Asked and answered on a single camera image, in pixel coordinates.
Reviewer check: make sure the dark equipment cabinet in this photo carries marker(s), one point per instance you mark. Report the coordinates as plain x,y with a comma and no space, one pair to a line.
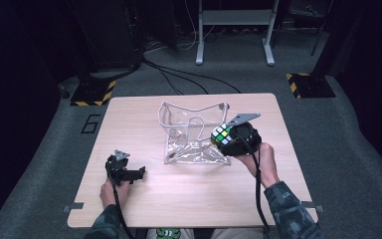
109,33

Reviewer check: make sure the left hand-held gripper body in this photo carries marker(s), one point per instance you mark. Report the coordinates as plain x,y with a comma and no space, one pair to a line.
119,167

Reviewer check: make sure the person's left hand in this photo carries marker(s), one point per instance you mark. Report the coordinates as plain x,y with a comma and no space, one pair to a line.
112,194

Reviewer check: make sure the white metal stand frame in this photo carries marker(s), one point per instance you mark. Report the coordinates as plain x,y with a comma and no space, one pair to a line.
235,16

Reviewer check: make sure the colourful puzzle cube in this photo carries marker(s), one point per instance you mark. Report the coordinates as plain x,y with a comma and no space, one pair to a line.
221,134

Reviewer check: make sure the yellow-black striped stand base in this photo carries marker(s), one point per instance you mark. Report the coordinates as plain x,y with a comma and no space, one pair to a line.
93,93
310,85

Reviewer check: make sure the black stand leg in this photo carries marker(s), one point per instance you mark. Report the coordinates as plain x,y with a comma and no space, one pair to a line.
321,30

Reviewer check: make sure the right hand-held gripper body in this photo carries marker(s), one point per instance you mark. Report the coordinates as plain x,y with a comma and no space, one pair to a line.
243,139

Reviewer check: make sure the person's right hand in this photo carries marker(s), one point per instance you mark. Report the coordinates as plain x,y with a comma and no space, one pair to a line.
262,166

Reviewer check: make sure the grey metal table bracket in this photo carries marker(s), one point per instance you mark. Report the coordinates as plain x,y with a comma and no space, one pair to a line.
73,206
313,205

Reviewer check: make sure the clear plastic bag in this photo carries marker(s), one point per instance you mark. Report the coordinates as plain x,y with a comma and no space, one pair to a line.
192,139

